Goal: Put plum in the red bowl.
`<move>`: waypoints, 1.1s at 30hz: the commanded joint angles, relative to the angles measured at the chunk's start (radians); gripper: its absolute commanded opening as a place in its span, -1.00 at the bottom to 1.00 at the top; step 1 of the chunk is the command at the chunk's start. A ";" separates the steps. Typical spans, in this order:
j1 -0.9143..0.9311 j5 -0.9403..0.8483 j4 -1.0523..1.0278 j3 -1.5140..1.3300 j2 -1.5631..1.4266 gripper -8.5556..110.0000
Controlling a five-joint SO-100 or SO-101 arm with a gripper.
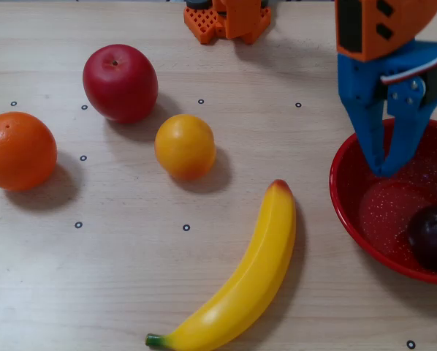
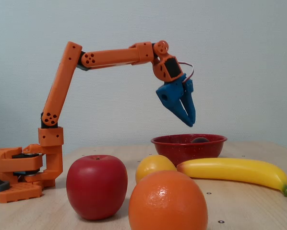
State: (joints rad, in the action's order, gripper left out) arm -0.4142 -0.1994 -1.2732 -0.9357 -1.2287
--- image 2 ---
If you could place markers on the orange robot base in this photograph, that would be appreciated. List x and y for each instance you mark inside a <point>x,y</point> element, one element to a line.
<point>11,165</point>

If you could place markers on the red speckled bowl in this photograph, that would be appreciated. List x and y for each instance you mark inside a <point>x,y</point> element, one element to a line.
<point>177,151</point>

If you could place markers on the yellow banana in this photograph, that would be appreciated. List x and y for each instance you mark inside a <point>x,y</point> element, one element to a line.
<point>230,169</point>

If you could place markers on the yellow round fruit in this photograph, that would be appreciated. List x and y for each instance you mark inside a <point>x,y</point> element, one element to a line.
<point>153,166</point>

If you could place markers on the blue gripper body black servo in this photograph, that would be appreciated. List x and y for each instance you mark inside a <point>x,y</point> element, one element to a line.
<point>174,97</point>

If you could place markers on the red apple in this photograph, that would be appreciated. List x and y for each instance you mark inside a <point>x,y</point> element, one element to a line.
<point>96,187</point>

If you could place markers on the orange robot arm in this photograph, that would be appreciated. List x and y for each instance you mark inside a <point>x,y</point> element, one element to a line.
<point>62,79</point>

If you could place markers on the black table clamp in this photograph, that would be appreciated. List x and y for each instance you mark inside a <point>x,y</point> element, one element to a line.
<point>0,187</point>

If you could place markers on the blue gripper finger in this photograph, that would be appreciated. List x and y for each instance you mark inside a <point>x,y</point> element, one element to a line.
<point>177,109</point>
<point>190,105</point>

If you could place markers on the dark purple plum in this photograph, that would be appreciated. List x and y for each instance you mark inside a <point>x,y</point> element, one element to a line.
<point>200,140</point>

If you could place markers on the orange fruit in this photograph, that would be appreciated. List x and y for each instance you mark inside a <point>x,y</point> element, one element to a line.
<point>167,203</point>

